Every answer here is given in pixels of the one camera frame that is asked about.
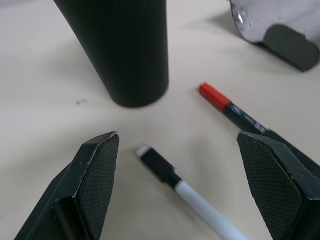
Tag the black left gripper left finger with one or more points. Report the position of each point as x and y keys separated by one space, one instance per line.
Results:
x=82 y=190

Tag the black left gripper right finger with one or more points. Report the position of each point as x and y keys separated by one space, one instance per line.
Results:
x=280 y=180

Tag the black marker with red cap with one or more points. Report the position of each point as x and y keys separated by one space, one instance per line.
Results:
x=225 y=105

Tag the white marker with black cap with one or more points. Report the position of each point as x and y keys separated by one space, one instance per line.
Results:
x=185 y=187

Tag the black ribbed pen holder cup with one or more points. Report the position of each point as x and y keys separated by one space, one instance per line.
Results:
x=125 y=50

